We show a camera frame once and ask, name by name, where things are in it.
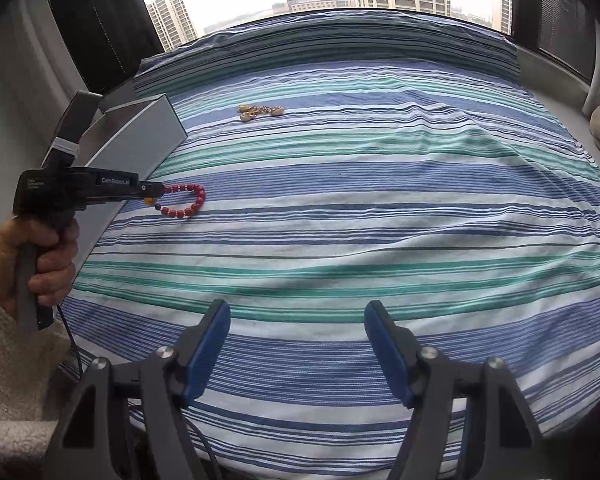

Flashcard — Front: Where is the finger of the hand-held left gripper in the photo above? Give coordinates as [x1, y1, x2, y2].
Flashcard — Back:
[127, 181, 169, 206]

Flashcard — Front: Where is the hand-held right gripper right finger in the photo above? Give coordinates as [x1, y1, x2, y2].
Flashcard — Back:
[364, 300, 557, 480]

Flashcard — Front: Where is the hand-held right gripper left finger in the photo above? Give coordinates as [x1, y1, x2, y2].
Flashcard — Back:
[42, 299, 232, 480]

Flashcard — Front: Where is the red bead bracelet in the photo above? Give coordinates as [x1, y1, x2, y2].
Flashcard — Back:
[147, 183, 207, 220]

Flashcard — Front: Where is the grey rectangular box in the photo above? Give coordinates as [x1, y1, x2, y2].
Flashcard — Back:
[40, 92, 189, 286]

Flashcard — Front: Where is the person's left forearm white sleeve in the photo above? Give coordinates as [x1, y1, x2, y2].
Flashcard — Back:
[0, 270, 76, 463]

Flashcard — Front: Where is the person's left hand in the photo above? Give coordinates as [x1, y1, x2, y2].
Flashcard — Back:
[0, 217, 81, 319]

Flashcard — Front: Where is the blue green striped bed sheet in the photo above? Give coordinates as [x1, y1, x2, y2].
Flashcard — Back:
[57, 7, 600, 468]

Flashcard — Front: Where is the dark window blind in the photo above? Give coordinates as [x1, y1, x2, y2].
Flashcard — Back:
[509, 0, 597, 86]
[40, 0, 166, 97]

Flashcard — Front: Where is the striped long pillow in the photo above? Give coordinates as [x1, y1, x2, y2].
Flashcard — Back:
[132, 7, 522, 97]

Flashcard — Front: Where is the black cable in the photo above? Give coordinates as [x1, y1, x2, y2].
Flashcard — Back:
[55, 304, 86, 377]
[184, 416, 222, 466]

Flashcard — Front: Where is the gold shell bracelet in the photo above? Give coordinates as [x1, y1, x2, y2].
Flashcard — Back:
[237, 103, 286, 123]

